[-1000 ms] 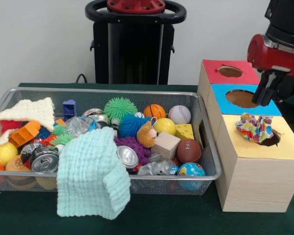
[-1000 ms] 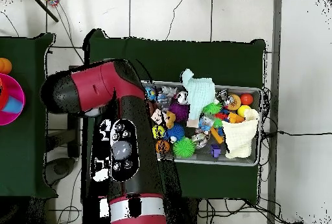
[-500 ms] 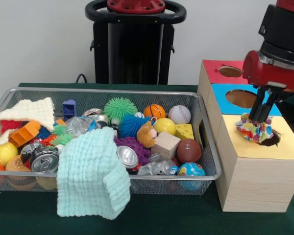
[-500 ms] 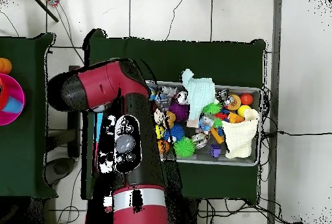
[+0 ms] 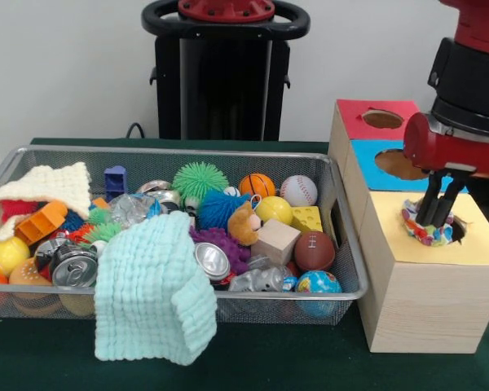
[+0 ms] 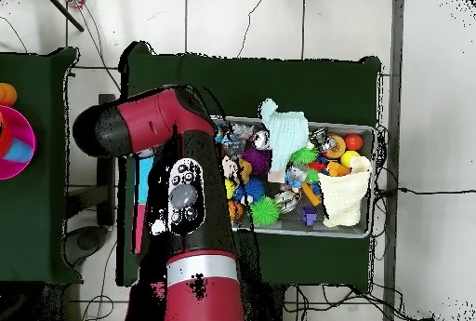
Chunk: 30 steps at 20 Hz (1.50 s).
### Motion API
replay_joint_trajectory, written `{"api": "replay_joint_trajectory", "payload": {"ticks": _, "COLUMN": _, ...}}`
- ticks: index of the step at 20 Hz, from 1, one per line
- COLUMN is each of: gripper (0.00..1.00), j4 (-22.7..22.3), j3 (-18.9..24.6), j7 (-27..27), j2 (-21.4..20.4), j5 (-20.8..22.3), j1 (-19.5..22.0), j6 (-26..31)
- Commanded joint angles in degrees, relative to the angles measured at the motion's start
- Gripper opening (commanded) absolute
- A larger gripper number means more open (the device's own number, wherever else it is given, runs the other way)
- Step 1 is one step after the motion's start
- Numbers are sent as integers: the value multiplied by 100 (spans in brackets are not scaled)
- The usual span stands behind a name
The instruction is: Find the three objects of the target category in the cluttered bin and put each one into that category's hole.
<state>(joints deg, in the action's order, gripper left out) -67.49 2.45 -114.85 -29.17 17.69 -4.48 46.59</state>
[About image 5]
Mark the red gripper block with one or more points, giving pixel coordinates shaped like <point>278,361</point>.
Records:
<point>440,156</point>

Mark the colourful knotted fabric toy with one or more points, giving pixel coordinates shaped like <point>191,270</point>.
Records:
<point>428,235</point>

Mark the mint green cloth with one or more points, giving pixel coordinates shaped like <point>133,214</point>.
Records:
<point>146,285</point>

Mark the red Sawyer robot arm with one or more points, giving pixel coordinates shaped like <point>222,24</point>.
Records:
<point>472,73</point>

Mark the wooden box with three holes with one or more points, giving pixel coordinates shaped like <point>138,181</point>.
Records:
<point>424,309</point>

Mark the shallow mesh bin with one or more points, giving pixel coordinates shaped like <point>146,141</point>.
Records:
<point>146,156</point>

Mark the brown football toy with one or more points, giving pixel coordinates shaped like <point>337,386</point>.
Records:
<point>314,251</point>

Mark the white baseball toy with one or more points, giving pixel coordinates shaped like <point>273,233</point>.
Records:
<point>298,190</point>

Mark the blue globe ball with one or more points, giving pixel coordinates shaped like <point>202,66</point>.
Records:
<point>318,285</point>

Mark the smooth yellow ball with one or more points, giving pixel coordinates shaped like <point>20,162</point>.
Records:
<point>274,209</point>

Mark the orange basketball toy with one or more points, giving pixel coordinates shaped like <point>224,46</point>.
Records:
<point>257,185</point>

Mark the blue spiky ball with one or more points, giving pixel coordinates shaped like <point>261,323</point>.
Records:
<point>220,209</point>

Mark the small green spiky ball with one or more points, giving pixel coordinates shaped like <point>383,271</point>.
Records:
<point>199,179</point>

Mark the large green spiky eyed ball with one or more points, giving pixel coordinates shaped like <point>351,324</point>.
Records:
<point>102,232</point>

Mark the cream knitted cloth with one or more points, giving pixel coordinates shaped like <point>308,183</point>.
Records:
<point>57,183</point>

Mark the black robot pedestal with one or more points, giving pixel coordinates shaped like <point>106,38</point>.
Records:
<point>224,81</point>

